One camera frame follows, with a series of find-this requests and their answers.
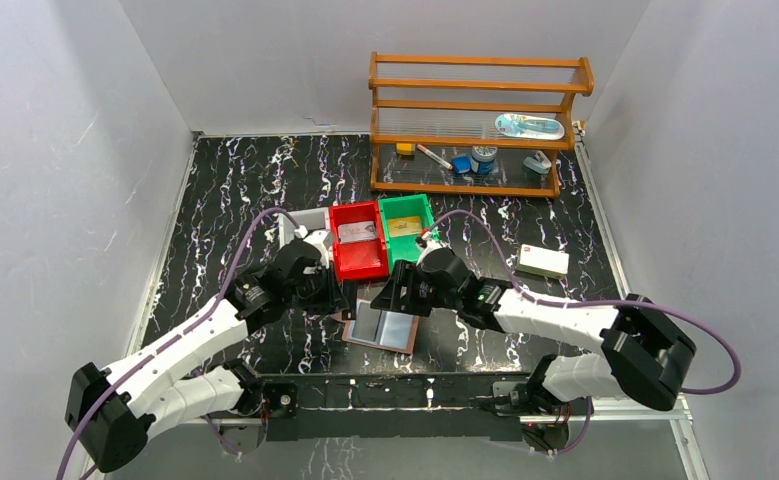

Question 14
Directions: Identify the gold yellow card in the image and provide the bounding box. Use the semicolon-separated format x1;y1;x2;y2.
386;216;423;238

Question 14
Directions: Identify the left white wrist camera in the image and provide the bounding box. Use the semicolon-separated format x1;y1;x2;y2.
294;225;335;258

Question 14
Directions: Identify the red plastic bin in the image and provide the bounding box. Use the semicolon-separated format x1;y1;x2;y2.
329;200;389;281

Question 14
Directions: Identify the white silver card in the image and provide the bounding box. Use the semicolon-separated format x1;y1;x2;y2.
337;221;378;244

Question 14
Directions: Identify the blue small block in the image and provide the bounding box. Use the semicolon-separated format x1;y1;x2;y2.
451;155;471;175

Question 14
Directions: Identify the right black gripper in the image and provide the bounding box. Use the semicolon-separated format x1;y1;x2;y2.
370;259;461;317

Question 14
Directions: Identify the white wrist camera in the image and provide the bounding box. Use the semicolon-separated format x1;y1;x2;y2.
294;225;335;258
415;231;444;257

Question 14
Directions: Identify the grey stapler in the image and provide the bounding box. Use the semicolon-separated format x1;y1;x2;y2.
523;151;553;175

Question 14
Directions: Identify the clear blister package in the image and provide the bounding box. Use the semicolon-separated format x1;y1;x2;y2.
494;113;565;141

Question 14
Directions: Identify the yellow small block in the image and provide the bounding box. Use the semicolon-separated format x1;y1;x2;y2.
395;143;416;157

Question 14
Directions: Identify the wooden shelf rack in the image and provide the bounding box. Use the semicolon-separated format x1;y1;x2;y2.
368;52;595;198

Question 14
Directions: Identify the red white marker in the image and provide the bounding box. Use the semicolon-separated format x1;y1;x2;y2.
416;144;453;170

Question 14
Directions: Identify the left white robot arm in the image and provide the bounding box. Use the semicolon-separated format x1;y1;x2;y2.
65;230;356;473

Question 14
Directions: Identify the white plastic bin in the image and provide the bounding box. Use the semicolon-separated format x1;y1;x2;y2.
277;207;330;248

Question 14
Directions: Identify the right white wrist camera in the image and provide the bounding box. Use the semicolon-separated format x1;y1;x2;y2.
415;231;444;257

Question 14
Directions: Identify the white box red label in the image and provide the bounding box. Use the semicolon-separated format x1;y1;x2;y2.
516;244;569;279

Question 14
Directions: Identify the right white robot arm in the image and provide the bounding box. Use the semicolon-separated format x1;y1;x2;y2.
370;248;696;414

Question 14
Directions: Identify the green plastic bin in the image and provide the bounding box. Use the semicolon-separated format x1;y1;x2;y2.
378;194;434;272

